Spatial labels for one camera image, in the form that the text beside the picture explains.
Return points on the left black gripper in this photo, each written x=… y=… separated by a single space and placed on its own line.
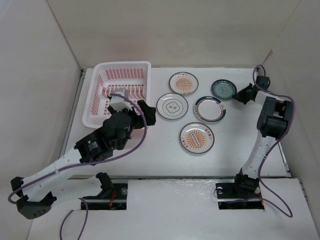
x=149 y=113

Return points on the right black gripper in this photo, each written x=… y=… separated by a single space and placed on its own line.
x=239 y=95

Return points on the small blue patterned plate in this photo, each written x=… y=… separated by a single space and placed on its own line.
x=224 y=89

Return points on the orange sunburst plate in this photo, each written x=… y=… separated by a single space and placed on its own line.
x=197 y=138
x=183 y=83

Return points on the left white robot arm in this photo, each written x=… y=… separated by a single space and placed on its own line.
x=34 y=196

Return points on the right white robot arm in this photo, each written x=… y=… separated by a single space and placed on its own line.
x=273 y=124

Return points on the pink white dish rack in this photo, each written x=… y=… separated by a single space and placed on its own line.
x=110 y=77

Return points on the white plate quatrefoil motif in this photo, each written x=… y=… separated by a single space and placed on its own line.
x=172 y=106

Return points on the green red rimmed plate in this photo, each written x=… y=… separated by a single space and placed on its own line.
x=209 y=109

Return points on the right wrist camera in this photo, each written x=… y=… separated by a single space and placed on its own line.
x=263 y=82

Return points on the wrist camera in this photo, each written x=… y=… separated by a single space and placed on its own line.
x=118 y=103
x=263 y=82

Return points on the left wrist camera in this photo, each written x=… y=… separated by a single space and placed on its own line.
x=118 y=103

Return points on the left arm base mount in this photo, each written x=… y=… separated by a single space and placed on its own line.
x=112 y=196

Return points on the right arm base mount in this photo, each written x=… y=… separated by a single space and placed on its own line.
x=242 y=193

